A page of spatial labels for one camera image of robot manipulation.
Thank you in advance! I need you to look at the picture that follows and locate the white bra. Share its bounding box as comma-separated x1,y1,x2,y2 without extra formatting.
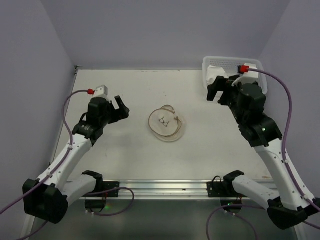
205,66,229,97

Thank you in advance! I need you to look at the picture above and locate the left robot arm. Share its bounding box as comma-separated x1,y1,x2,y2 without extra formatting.
22,95,130,224

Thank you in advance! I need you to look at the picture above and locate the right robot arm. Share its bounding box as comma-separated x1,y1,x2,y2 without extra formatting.
207,76,320,230

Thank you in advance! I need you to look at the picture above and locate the white plastic basket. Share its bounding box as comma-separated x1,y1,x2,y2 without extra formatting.
202,56,268,95

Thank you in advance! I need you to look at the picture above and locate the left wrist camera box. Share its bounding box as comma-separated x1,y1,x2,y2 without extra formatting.
93,85,108,100

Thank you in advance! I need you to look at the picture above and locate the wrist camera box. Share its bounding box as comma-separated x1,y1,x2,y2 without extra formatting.
93,85,108,100
232,63,259,87

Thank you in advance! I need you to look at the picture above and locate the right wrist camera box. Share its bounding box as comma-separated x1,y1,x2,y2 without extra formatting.
232,63,259,87

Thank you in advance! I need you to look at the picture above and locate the aluminium rail frame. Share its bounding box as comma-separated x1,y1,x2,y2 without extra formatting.
18,65,300,240

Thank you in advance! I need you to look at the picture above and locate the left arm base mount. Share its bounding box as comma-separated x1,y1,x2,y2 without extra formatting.
84,181,120,213

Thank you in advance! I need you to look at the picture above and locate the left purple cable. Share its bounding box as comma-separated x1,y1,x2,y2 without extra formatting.
0,88,135,240

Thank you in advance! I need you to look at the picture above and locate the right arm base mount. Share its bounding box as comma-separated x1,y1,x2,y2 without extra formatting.
206,176,243,214

